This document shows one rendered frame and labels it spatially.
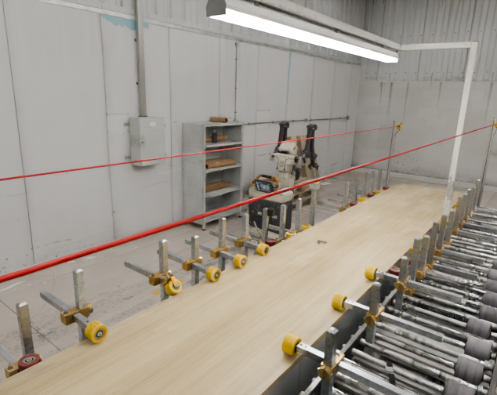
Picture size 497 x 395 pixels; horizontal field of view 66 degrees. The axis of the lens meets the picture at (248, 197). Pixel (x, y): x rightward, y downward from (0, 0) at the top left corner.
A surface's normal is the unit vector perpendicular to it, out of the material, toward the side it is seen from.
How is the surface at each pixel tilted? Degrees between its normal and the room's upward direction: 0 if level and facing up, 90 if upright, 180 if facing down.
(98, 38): 90
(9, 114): 90
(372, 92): 90
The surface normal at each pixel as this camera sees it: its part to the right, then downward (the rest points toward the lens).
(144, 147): 0.79, 0.18
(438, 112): -0.62, 0.18
